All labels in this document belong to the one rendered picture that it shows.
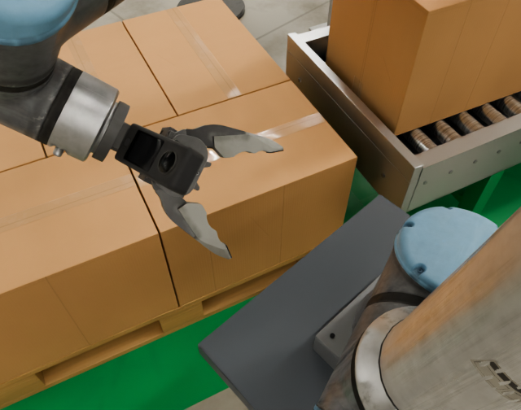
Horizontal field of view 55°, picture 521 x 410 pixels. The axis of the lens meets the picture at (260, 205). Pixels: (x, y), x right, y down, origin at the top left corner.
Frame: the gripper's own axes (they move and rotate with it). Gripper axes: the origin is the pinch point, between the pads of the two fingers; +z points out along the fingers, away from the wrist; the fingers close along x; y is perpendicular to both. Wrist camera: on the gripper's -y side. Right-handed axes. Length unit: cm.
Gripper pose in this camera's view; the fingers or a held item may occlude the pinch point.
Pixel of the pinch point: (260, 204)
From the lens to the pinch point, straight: 61.2
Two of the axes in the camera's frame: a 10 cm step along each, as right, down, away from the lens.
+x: -4.3, 9.0, -0.3
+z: 8.3, 4.2, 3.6
